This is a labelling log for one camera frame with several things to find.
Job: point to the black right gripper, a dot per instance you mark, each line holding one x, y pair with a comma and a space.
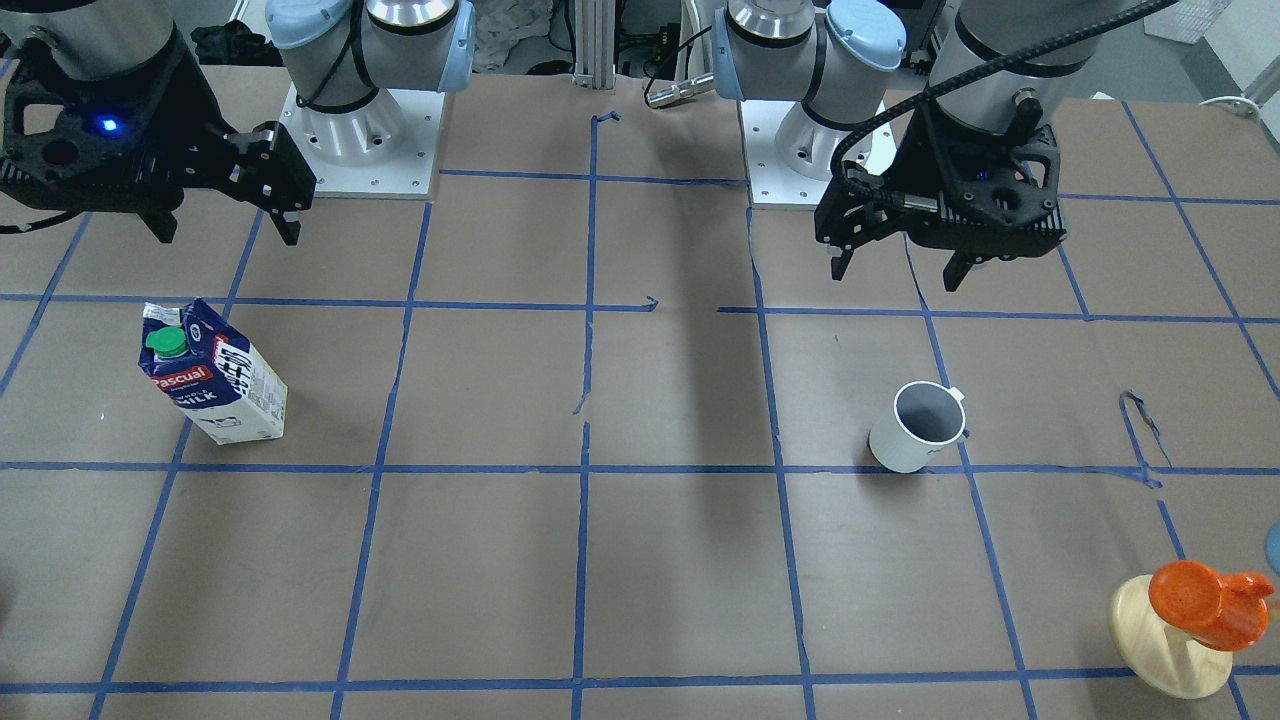
192, 118

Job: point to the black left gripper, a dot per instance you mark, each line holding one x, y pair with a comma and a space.
908, 165

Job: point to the blue Pascal milk carton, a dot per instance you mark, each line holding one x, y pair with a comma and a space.
212, 373

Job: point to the white ribbed HOME mug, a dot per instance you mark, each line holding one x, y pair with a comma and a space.
923, 420

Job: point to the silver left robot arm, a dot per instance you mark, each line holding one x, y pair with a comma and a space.
832, 60

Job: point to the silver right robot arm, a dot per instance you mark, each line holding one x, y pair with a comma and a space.
345, 59

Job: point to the orange toy on wooden disc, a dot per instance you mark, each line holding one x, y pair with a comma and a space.
1178, 629

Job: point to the blue round object at edge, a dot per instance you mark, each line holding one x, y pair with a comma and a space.
1271, 547

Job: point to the aluminium frame post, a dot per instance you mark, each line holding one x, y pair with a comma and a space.
594, 28

